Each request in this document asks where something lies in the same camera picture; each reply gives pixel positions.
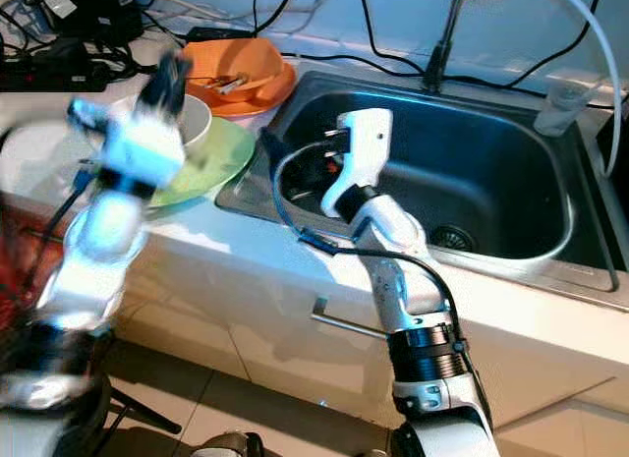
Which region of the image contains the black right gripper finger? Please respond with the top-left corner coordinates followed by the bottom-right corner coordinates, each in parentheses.
top-left (258, 131), bottom-right (296, 173)

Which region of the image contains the green plate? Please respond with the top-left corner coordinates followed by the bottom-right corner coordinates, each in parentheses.
top-left (147, 115), bottom-right (257, 207)

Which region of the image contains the orange plate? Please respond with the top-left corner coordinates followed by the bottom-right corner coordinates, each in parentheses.
top-left (192, 64), bottom-right (298, 119)

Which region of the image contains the black flat box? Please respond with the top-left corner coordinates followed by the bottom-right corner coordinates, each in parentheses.
top-left (187, 27), bottom-right (252, 42)

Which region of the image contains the metal spoon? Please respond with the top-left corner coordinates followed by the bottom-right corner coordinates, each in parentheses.
top-left (204, 74), bottom-right (258, 94)

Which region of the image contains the orange bowl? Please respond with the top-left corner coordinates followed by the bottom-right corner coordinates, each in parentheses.
top-left (182, 37), bottom-right (286, 94)

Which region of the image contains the black power adapter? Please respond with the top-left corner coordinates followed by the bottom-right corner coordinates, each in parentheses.
top-left (39, 0), bottom-right (143, 45)

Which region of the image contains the black power strip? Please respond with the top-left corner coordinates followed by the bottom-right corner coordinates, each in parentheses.
top-left (0, 44), bottom-right (119, 92)

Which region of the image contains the sink drain strainer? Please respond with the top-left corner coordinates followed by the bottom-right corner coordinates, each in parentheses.
top-left (430, 224), bottom-right (478, 253)

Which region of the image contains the metal faucet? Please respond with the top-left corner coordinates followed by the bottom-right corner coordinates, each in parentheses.
top-left (423, 0), bottom-right (502, 92)

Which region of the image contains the stainless steel sink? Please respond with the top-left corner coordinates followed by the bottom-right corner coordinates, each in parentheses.
top-left (216, 69), bottom-right (625, 311)

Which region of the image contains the white sink cabinet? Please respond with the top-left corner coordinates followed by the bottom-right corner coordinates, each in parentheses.
top-left (0, 197), bottom-right (629, 457)

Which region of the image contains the red plastic bag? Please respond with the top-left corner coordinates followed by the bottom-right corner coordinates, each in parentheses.
top-left (0, 216), bottom-right (60, 320)

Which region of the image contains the clear plastic cup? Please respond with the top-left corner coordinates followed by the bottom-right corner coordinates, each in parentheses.
top-left (534, 77), bottom-right (591, 137)

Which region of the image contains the dark appliance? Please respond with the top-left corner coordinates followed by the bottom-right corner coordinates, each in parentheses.
top-left (595, 111), bottom-right (629, 183)

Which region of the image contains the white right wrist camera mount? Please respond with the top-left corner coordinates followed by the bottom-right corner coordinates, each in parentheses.
top-left (319, 108), bottom-right (394, 217)

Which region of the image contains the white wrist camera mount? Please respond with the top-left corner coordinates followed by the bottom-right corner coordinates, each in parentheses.
top-left (319, 108), bottom-right (394, 217)
top-left (69, 98), bottom-right (188, 198)

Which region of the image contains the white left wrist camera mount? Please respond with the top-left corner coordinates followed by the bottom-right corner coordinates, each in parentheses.
top-left (69, 98), bottom-right (188, 198)

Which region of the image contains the metal cabinet bar handle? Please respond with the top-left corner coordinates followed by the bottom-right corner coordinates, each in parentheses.
top-left (312, 297), bottom-right (389, 338)

